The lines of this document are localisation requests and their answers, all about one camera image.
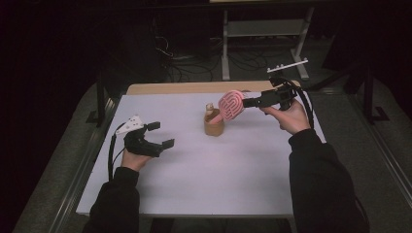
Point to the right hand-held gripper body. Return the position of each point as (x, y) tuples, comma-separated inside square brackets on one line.
[(280, 95)]

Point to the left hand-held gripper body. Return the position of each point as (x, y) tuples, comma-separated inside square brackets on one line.
[(139, 144)]

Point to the pink hairbrush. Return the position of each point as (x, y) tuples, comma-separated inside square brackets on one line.
[(230, 105)]

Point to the brown cup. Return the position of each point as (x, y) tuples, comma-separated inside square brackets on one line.
[(213, 129)]

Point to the person's left hand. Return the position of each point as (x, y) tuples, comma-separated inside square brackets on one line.
[(136, 160)]

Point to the person's right hand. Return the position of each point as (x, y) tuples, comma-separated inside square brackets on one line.
[(294, 119)]

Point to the wooden table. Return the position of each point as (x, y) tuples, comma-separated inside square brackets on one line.
[(194, 87)]

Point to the black metal stand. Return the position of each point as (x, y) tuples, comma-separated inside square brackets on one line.
[(100, 100), (369, 97)]

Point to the white table mat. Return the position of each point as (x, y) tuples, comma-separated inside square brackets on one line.
[(220, 174)]

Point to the white metal stand frame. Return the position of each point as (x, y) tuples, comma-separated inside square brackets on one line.
[(265, 28)]

